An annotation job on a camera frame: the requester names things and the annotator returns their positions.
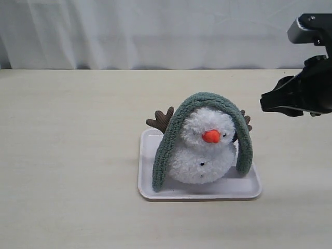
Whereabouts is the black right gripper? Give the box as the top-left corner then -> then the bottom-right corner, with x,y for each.
260,13 -> 331,117

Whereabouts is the green knitted scarf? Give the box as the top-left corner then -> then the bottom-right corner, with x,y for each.
146,92 -> 253,192

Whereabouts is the white rectangular plastic tray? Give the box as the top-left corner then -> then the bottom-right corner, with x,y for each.
137,128 -> 262,202

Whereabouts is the white plush snowman toy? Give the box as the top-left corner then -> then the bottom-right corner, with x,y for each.
146,106 -> 240,190

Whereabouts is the white backdrop curtain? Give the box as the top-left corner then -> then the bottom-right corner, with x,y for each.
1,1 -> 331,70

